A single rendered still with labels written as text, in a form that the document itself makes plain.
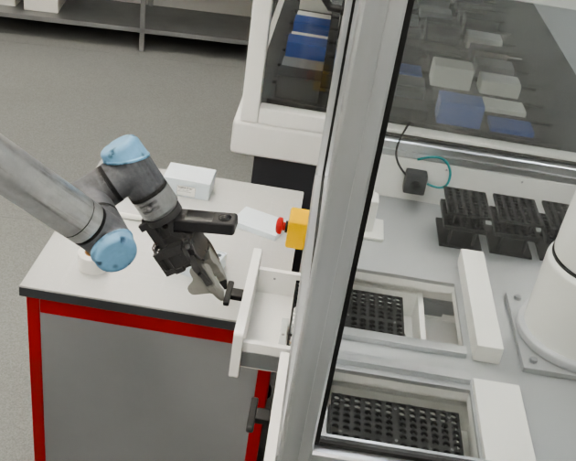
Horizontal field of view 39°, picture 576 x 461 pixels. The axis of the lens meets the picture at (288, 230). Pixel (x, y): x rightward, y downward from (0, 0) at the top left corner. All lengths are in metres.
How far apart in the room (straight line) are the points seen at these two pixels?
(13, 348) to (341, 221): 2.11
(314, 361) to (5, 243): 2.50
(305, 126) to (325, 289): 1.41
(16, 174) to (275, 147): 1.19
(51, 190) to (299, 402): 0.52
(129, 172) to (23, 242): 1.93
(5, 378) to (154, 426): 0.83
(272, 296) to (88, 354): 0.47
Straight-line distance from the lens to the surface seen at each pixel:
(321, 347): 0.94
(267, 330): 1.63
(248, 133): 2.30
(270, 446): 1.28
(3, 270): 3.21
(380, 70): 0.77
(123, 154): 1.45
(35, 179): 1.26
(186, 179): 2.16
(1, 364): 2.80
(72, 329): 1.90
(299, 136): 2.29
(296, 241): 1.86
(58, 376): 2.00
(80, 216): 1.31
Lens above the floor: 1.86
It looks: 32 degrees down
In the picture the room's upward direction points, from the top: 9 degrees clockwise
